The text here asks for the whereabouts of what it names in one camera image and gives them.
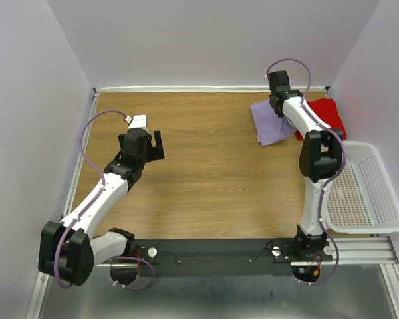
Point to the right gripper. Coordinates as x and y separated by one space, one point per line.
277 113

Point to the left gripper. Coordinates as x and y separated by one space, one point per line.
156 152

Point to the purple t-shirt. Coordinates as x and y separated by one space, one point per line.
270 128

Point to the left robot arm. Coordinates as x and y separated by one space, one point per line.
68 251

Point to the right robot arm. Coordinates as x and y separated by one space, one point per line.
322 159

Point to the folded red t-shirt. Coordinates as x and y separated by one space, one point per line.
326 110

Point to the white plastic basket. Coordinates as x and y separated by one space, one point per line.
362 199

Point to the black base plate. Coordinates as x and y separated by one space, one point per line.
218 257

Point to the aluminium frame rail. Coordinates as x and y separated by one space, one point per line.
366 251

